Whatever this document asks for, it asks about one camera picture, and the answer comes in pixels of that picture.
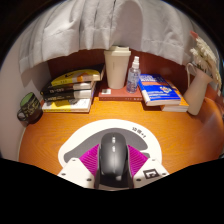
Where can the yellow and black book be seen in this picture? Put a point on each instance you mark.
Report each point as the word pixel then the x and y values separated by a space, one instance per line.
pixel 78 76

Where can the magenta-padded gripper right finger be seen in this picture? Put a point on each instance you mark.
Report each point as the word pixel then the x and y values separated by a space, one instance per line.
pixel 151 173

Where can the blue book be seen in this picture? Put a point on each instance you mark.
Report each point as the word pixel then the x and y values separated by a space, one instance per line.
pixel 158 88

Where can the cream lidded tumbler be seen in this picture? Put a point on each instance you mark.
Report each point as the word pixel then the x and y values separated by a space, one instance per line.
pixel 116 68

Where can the white pleated curtain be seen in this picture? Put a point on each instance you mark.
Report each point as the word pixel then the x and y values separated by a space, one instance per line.
pixel 100 23

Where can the white and grey mouse pad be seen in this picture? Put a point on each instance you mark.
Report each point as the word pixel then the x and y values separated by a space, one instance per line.
pixel 76 140

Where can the white and yellow book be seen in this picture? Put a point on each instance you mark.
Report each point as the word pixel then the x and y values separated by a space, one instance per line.
pixel 66 105

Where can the clear spray bottle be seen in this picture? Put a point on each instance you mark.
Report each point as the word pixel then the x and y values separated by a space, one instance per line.
pixel 133 80

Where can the red book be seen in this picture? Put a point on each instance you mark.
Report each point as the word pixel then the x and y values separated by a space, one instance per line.
pixel 115 95

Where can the orange book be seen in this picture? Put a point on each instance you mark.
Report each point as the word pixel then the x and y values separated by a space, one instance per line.
pixel 180 106

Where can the black computer mouse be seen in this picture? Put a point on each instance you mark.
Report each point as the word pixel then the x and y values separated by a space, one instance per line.
pixel 114 156

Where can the white pitcher vase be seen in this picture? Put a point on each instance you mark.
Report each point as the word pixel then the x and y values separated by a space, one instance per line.
pixel 197 93

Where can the dark green mug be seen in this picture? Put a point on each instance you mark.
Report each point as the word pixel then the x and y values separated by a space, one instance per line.
pixel 30 106

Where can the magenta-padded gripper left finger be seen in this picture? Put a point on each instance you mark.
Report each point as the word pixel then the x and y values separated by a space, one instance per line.
pixel 76 171

